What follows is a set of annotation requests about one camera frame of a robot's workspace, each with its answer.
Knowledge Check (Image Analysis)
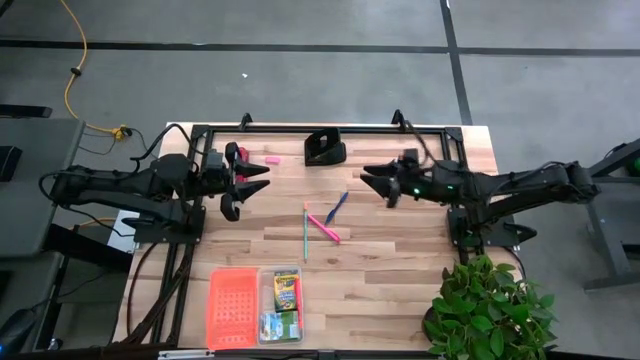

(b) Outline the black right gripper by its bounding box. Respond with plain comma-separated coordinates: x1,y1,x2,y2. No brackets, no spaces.
359,148,454,209

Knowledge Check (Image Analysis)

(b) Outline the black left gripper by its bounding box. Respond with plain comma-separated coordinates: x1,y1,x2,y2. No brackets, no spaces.
202,142,271,222

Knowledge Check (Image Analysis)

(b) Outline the blue pen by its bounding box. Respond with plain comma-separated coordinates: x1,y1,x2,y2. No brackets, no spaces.
324,191,350,226

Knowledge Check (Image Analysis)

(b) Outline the pink highlighter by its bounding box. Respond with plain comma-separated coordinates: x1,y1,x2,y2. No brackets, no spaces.
305,213,342,245

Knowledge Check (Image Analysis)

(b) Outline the green pencil with pink eraser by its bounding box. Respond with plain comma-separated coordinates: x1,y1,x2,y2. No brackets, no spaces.
302,202,310,264

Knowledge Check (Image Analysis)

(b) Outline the yellow crayon box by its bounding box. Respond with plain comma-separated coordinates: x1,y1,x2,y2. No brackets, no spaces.
273,271,300,313

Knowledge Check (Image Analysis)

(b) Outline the clear plastic box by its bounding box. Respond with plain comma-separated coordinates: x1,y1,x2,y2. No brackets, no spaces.
256,265,305,346

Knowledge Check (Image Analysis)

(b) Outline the orange plastic lid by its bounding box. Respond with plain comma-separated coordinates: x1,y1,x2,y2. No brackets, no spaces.
206,267,260,351

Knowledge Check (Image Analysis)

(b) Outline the green card pack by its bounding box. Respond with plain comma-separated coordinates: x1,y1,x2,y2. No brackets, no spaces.
259,310,301,344

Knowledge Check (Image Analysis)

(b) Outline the red stapler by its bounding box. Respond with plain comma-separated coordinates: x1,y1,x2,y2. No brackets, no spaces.
235,146,250,184

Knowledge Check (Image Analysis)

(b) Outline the black tape dispenser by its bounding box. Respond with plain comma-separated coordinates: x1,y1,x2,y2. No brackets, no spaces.
303,127,348,168

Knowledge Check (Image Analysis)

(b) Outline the white paper sheet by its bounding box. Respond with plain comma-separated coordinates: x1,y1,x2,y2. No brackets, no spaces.
107,209,139,254

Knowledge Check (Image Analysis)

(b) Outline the green potted plant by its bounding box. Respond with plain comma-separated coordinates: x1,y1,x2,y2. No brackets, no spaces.
422,253,559,360

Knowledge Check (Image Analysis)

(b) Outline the silver metal bar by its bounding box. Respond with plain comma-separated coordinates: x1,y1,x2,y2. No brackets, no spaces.
157,349,216,360

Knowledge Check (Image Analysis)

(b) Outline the grey side desk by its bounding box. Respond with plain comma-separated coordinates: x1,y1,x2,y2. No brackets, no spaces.
0,117,86,259

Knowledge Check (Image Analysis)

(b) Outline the black metal stand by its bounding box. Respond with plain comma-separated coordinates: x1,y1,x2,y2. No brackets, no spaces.
552,137,640,291

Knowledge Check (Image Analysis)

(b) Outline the black flat bar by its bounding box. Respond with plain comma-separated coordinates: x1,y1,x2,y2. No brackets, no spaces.
0,103,54,120

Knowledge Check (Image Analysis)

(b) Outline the black device on desk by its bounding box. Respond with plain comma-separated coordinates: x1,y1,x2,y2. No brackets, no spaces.
0,145,24,182

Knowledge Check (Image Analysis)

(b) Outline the black rounded floor object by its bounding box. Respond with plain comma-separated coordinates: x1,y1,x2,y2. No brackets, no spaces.
0,308,37,352

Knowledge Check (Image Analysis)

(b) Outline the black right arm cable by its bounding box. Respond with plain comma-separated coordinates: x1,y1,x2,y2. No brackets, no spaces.
399,119,437,166

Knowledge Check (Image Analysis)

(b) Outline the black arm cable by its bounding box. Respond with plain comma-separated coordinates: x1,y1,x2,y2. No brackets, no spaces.
130,122,195,162
399,119,437,166

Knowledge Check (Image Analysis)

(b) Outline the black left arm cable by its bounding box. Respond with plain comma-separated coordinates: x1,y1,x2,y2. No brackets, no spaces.
130,122,195,162

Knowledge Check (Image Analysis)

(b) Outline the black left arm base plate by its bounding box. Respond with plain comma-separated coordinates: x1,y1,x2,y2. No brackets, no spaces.
122,204,207,245

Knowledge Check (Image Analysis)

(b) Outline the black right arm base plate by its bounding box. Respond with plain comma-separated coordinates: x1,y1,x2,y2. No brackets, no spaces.
447,207,539,249

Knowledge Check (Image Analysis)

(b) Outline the yellow extension cable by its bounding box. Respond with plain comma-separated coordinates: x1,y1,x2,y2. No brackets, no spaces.
59,0,134,142

